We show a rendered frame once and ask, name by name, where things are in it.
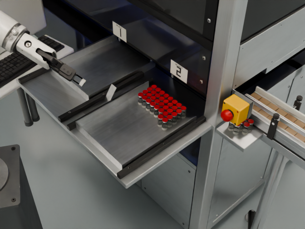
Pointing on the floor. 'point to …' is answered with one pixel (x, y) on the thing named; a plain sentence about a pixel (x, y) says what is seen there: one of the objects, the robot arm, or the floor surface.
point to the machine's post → (217, 103)
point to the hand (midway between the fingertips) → (67, 72)
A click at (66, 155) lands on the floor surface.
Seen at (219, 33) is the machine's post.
